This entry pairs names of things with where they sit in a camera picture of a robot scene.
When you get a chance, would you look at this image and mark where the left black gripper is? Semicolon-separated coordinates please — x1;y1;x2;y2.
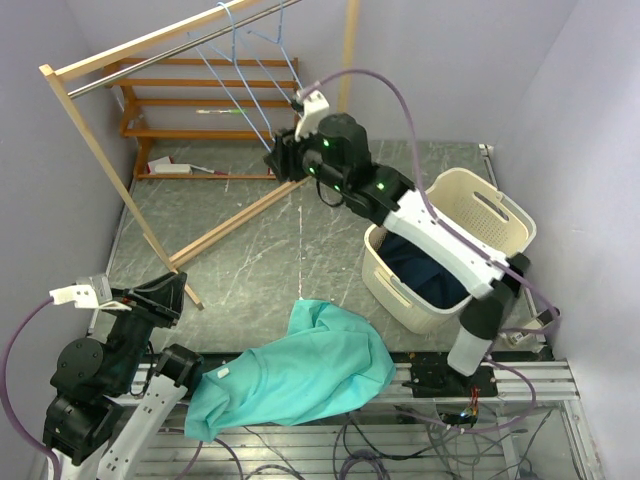
97;268;187;390

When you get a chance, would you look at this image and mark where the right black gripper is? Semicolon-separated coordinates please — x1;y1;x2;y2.
265;116;350;195

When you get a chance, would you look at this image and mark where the light blue hanger with teal shirt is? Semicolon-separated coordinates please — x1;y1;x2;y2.
194;1;275;152

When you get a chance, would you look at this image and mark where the light blue wire hanger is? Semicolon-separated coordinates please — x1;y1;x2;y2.
245;1;302;96

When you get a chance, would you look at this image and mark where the teal t shirt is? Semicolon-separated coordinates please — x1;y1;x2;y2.
185;300;396;443

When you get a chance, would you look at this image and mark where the navy blue t shirt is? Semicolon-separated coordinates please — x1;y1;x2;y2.
377;232;469;309

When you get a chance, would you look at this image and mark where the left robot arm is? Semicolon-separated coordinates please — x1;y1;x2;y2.
43;272;204;479

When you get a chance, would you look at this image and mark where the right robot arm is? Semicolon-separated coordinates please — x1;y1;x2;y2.
264;113;530;396

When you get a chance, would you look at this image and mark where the wooden shoe shelf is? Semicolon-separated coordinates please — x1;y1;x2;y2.
108;57;297;178

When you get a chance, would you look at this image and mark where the white red flat box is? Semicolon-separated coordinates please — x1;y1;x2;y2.
147;156;224;175

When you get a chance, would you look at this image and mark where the wooden clothes rack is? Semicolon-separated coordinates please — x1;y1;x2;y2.
37;0;369;311

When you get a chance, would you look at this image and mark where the cream plastic laundry basket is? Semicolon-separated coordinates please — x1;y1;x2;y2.
362;168;536;334

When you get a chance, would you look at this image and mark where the small device on table edge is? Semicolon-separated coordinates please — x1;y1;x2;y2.
501;309;554;349

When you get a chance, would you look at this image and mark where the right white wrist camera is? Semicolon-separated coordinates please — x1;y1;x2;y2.
291;89;330;142

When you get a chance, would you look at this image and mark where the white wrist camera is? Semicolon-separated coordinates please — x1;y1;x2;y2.
291;89;330;142
49;273;131;311

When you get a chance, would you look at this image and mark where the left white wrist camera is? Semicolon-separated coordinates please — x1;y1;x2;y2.
49;273;131;311

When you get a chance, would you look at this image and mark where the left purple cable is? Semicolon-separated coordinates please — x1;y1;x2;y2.
0;297;66;480

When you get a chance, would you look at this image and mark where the aluminium rail frame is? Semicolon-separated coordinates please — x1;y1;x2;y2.
27;352;606;480

